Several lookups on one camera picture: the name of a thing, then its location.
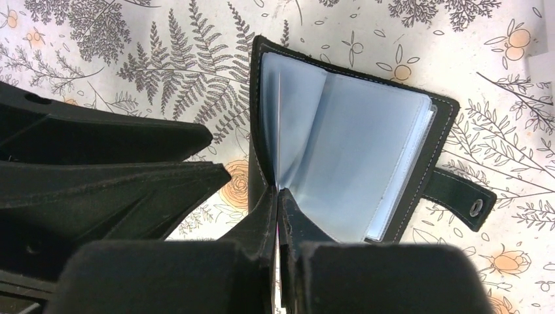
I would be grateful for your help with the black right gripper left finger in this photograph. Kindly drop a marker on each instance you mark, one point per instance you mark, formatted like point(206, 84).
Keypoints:
point(230, 275)

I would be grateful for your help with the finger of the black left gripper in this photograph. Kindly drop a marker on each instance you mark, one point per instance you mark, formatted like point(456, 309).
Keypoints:
point(37, 130)
point(48, 212)

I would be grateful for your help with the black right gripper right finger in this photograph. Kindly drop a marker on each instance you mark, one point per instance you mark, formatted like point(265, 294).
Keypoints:
point(319, 275)

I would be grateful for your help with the black leather card holder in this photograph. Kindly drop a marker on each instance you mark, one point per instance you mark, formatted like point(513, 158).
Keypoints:
point(356, 152)

